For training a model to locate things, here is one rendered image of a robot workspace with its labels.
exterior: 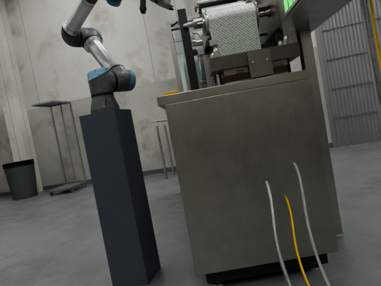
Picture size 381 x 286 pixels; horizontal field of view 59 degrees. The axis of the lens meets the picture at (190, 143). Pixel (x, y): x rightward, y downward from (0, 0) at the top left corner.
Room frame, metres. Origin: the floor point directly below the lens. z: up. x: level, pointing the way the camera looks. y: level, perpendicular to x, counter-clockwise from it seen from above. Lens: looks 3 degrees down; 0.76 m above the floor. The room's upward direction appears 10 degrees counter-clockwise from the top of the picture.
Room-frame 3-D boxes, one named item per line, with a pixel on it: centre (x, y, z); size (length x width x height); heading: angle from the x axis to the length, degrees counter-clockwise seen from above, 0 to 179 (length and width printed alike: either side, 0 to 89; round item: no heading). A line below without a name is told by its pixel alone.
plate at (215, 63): (1.58, -0.35, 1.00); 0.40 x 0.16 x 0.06; 89
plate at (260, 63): (1.49, -0.36, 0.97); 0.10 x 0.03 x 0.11; 89
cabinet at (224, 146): (2.70, -0.26, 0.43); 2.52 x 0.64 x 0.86; 179
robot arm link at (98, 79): (1.79, 0.41, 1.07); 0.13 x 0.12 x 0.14; 134
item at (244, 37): (1.70, -0.31, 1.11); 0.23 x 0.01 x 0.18; 89
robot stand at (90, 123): (1.79, 0.41, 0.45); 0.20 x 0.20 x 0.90; 76
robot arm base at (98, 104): (1.79, 0.41, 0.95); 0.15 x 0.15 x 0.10
